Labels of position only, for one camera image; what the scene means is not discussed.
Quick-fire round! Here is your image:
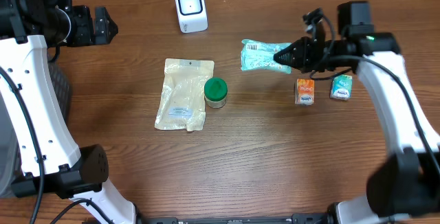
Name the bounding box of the green tissue packet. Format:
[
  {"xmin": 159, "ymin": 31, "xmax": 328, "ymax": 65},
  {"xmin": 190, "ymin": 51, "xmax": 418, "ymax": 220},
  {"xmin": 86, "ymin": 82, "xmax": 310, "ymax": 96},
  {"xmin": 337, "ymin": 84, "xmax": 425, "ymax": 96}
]
[{"xmin": 330, "ymin": 74, "xmax": 353, "ymax": 100}]

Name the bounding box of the teal tissue packet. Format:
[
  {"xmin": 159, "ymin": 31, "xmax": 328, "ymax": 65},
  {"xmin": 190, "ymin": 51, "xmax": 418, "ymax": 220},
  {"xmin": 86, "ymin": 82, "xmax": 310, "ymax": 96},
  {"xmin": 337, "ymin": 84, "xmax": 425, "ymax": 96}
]
[{"xmin": 241, "ymin": 39, "xmax": 292, "ymax": 74}]

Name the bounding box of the orange snack packet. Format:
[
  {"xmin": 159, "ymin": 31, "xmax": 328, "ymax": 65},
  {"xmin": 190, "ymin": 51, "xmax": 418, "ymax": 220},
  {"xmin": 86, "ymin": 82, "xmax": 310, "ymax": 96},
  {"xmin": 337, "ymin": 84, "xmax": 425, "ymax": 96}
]
[{"xmin": 295, "ymin": 78, "xmax": 315, "ymax": 105}]

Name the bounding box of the green lid jar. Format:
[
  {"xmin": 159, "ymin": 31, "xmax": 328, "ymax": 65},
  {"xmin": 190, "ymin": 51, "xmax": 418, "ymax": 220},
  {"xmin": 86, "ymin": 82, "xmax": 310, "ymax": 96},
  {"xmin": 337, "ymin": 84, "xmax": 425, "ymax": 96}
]
[{"xmin": 203, "ymin": 78, "xmax": 228, "ymax": 109}]

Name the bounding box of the beige paper pouch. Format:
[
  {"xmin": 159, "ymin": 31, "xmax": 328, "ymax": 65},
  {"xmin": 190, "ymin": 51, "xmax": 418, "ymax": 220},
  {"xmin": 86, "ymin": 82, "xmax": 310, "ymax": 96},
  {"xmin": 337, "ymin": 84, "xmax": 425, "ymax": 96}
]
[{"xmin": 155, "ymin": 58, "xmax": 215, "ymax": 132}]

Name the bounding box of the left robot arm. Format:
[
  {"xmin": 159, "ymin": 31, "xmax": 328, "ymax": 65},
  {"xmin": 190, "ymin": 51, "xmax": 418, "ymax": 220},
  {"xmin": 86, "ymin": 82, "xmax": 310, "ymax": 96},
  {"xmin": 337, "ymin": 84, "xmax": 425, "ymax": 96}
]
[{"xmin": 1, "ymin": 0, "xmax": 142, "ymax": 223}]

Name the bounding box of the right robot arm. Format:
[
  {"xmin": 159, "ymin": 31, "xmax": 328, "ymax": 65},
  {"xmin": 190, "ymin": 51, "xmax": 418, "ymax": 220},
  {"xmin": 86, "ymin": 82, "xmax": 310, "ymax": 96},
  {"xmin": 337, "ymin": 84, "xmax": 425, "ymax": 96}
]
[{"xmin": 274, "ymin": 1, "xmax": 439, "ymax": 223}]

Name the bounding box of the white barcode scanner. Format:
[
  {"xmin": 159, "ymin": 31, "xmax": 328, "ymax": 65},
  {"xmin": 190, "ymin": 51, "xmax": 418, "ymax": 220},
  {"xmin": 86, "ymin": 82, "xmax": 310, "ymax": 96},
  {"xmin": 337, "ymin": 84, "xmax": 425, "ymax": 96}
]
[{"xmin": 175, "ymin": 0, "xmax": 208, "ymax": 34}]

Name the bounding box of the grey plastic mesh basket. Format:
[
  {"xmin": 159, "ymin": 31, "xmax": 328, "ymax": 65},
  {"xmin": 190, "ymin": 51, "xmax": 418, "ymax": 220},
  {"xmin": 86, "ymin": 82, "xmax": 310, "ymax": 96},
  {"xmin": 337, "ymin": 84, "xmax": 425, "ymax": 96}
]
[{"xmin": 1, "ymin": 63, "xmax": 72, "ymax": 199}]

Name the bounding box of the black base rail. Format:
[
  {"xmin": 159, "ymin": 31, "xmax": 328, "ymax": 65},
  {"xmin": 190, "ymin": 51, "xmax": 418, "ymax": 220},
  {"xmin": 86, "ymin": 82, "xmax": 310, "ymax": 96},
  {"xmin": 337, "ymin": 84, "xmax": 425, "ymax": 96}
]
[{"xmin": 135, "ymin": 213, "xmax": 337, "ymax": 224}]

